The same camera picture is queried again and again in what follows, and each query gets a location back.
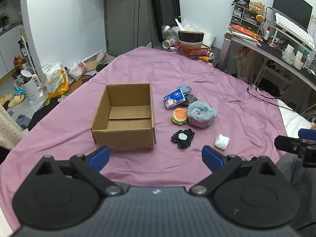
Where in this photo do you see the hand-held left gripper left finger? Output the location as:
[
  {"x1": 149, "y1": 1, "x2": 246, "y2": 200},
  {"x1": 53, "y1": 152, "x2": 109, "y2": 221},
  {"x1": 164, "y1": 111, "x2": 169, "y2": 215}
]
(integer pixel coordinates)
[{"x1": 33, "y1": 145, "x2": 124, "y2": 196}]

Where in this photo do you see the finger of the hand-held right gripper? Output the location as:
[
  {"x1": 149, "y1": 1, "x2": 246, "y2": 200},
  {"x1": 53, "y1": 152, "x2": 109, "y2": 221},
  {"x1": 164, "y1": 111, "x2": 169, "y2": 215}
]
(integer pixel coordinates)
[
  {"x1": 274, "y1": 134, "x2": 316, "y2": 168},
  {"x1": 298, "y1": 128, "x2": 316, "y2": 141}
]

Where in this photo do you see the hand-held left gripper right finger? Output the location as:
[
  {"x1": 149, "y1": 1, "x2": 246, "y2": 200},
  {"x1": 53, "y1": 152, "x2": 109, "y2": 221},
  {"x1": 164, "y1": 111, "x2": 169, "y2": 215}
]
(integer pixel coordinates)
[{"x1": 189, "y1": 145, "x2": 280, "y2": 196}]

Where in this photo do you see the white soft ball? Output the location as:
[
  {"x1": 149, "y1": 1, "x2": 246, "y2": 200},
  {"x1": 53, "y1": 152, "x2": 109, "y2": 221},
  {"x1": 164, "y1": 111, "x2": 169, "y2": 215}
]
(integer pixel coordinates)
[{"x1": 214, "y1": 134, "x2": 230, "y2": 150}]

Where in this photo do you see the brown cardboard box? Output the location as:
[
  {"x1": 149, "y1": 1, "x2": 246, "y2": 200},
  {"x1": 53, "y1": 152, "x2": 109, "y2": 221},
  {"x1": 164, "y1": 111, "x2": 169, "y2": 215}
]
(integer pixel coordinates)
[{"x1": 91, "y1": 83, "x2": 156, "y2": 152}]

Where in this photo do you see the black plush with white centre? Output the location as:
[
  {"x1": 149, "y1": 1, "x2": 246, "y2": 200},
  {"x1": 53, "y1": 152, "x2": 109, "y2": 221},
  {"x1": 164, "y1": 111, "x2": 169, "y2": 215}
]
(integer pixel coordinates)
[{"x1": 170, "y1": 128, "x2": 196, "y2": 150}]

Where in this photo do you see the grey pink fluffy donut plush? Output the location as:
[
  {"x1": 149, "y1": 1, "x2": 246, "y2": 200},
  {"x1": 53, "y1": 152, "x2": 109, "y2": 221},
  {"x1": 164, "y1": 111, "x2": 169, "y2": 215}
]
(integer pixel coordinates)
[{"x1": 187, "y1": 101, "x2": 218, "y2": 128}]

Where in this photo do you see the burger plush toy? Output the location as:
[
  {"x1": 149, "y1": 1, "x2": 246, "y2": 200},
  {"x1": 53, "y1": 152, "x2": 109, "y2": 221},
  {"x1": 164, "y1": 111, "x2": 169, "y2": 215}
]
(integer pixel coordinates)
[{"x1": 172, "y1": 108, "x2": 188, "y2": 126}]

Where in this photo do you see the dark sequin cloth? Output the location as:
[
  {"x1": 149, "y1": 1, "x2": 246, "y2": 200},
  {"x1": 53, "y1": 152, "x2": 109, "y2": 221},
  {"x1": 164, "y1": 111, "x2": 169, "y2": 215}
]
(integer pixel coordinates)
[{"x1": 184, "y1": 92, "x2": 198, "y2": 106}]

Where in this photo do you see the light blue knitted cloth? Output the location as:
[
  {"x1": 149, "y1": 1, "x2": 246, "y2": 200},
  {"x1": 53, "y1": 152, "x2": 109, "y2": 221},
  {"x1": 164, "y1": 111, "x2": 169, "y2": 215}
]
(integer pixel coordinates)
[{"x1": 177, "y1": 84, "x2": 194, "y2": 95}]

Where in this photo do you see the white duvet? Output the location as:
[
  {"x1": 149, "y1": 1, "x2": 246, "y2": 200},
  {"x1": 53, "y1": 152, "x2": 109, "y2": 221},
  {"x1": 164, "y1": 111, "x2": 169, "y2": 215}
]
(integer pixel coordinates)
[{"x1": 276, "y1": 99, "x2": 314, "y2": 139}]

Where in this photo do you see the person's grey trouser leg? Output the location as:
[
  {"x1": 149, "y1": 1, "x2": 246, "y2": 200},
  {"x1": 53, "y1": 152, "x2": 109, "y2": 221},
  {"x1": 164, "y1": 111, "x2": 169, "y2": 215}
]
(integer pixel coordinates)
[{"x1": 275, "y1": 152, "x2": 316, "y2": 233}]

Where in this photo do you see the black clothes pile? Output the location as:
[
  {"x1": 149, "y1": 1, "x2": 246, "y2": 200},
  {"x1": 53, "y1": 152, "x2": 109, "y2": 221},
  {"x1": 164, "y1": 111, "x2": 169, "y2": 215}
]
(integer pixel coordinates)
[{"x1": 27, "y1": 94, "x2": 72, "y2": 132}]

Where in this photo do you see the purple bed sheet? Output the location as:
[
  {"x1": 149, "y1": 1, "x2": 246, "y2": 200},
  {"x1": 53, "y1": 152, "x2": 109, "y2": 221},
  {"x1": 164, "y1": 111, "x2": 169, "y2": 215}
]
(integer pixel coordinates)
[{"x1": 0, "y1": 46, "x2": 288, "y2": 230}]

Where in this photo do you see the dark desk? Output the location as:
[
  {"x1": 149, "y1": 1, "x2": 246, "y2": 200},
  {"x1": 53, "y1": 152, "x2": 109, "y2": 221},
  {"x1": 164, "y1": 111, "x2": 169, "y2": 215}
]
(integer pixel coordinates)
[{"x1": 223, "y1": 31, "x2": 316, "y2": 91}]

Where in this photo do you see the yellow white sack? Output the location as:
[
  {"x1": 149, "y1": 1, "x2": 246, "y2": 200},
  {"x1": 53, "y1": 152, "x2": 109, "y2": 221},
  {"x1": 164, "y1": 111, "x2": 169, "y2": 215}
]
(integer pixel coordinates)
[{"x1": 41, "y1": 62, "x2": 70, "y2": 99}]

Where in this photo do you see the white plastic bag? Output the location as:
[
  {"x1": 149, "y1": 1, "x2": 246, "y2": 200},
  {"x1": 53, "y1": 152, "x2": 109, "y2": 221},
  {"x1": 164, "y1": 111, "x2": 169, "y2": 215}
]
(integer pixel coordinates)
[
  {"x1": 68, "y1": 60, "x2": 87, "y2": 80},
  {"x1": 95, "y1": 51, "x2": 108, "y2": 65}
]

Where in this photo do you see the beige tote bag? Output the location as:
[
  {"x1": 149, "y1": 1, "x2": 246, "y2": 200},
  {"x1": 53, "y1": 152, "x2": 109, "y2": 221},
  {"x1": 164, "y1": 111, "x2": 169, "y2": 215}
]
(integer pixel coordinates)
[{"x1": 234, "y1": 47, "x2": 258, "y2": 82}]

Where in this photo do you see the beige dotted cloth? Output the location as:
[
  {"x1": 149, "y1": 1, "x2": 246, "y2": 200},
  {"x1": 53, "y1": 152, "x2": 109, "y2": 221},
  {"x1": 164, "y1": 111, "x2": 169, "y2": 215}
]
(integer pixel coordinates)
[{"x1": 0, "y1": 104, "x2": 29, "y2": 150}]

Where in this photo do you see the white electric kettle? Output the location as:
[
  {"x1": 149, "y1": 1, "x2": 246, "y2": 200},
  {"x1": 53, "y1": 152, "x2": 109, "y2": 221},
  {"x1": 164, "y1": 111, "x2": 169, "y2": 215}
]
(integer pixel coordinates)
[{"x1": 20, "y1": 70, "x2": 41, "y2": 102}]

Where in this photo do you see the yellow slipper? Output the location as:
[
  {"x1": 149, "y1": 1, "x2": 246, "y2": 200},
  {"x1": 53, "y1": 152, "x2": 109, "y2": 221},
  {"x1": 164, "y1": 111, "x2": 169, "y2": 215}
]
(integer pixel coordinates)
[
  {"x1": 0, "y1": 94, "x2": 14, "y2": 107},
  {"x1": 8, "y1": 95, "x2": 25, "y2": 109}
]

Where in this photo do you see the white desk riser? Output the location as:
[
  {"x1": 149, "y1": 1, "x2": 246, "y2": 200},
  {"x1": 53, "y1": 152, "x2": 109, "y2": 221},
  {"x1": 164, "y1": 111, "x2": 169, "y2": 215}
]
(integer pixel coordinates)
[{"x1": 268, "y1": 24, "x2": 316, "y2": 55}]

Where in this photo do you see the white keyboard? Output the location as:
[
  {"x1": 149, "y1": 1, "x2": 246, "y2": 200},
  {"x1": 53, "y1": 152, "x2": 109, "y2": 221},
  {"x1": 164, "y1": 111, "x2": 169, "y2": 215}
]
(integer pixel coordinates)
[{"x1": 274, "y1": 12, "x2": 316, "y2": 53}]

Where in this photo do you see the red plastic basket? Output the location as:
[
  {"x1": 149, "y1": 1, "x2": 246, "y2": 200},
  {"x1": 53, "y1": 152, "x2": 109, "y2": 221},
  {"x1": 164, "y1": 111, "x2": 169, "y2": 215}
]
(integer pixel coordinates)
[{"x1": 176, "y1": 42, "x2": 212, "y2": 59}]

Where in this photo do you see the white bowl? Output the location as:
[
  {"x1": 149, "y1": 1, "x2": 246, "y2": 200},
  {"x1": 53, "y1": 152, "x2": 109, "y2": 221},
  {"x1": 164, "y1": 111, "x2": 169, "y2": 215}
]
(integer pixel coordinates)
[{"x1": 178, "y1": 39, "x2": 203, "y2": 49}]

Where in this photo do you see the red patterned package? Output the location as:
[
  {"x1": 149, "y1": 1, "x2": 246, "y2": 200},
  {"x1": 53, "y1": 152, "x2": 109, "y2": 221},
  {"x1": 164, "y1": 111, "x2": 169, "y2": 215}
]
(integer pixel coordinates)
[{"x1": 230, "y1": 24, "x2": 262, "y2": 40}]

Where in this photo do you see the black bowl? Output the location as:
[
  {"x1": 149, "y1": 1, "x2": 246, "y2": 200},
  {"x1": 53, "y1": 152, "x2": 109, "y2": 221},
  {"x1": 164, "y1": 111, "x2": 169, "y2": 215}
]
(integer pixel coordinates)
[{"x1": 177, "y1": 30, "x2": 205, "y2": 43}]

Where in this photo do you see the black desk monitor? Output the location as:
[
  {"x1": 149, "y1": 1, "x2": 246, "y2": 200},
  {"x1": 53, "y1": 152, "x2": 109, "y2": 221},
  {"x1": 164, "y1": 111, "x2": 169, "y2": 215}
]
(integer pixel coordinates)
[{"x1": 273, "y1": 0, "x2": 314, "y2": 30}]

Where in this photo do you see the grey drawer organizer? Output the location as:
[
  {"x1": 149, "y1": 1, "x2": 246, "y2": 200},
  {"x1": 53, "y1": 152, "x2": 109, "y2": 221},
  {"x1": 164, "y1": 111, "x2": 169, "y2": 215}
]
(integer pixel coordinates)
[{"x1": 231, "y1": 4, "x2": 262, "y2": 34}]

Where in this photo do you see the clear plastic jar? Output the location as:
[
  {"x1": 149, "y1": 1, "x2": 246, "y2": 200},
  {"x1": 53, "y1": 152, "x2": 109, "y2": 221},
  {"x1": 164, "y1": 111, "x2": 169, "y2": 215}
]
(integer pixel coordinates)
[{"x1": 161, "y1": 25, "x2": 180, "y2": 41}]

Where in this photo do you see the wicker basket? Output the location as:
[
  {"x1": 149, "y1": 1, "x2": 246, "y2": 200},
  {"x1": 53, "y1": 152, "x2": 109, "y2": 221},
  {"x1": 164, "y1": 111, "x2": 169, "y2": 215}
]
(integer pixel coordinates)
[{"x1": 249, "y1": 1, "x2": 266, "y2": 14}]

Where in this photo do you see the grey door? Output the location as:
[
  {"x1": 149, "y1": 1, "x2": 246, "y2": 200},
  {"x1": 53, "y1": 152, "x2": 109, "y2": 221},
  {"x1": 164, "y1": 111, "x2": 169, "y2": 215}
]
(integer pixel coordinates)
[{"x1": 104, "y1": 0, "x2": 155, "y2": 57}]

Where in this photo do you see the black leaning monitor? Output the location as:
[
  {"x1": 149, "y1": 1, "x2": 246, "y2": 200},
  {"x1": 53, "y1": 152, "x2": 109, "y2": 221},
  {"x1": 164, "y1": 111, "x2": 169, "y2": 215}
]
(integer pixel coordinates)
[{"x1": 149, "y1": 0, "x2": 182, "y2": 29}]

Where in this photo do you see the black cable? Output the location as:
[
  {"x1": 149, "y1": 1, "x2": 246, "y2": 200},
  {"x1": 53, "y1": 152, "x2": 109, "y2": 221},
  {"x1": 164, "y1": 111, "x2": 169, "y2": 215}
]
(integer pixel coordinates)
[{"x1": 247, "y1": 85, "x2": 308, "y2": 116}]

